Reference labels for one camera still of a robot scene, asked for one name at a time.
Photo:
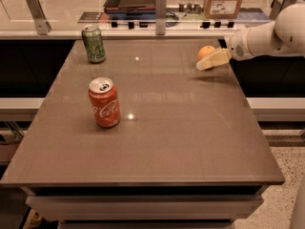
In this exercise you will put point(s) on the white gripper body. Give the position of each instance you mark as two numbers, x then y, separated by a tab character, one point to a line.
236	47

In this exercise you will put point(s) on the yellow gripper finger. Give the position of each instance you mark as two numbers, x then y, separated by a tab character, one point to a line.
217	58

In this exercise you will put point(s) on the orange fruit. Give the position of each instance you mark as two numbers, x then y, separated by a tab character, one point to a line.
205	52

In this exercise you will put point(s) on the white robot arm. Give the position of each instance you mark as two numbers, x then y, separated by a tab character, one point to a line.
283	36

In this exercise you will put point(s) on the red Coca-Cola can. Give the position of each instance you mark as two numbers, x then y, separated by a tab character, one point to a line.
104	102

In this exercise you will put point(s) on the green soda can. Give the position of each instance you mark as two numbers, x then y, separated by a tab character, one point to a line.
93	43

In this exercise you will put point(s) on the cardboard box with label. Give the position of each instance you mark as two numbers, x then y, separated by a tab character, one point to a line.
222	9

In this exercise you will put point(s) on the white drawer front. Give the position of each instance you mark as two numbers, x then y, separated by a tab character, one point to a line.
144	208

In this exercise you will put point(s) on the right metal railing post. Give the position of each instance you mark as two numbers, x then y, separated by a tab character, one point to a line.
278	6

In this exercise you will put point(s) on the metal railing post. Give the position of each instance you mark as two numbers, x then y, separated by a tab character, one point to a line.
40	21
278	6
160	17

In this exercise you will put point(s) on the middle metal railing post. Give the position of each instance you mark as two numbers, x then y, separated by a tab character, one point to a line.
160	17

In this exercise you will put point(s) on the left metal railing post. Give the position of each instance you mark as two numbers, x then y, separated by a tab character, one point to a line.
40	21

